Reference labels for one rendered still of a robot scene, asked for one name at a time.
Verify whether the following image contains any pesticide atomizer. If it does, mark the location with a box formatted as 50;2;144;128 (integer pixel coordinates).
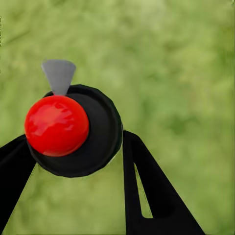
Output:
24;59;124;178

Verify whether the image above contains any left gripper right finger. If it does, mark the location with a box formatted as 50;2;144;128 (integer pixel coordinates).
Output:
122;131;205;235

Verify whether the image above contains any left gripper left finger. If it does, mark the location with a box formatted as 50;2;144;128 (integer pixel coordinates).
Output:
0;135;37;235

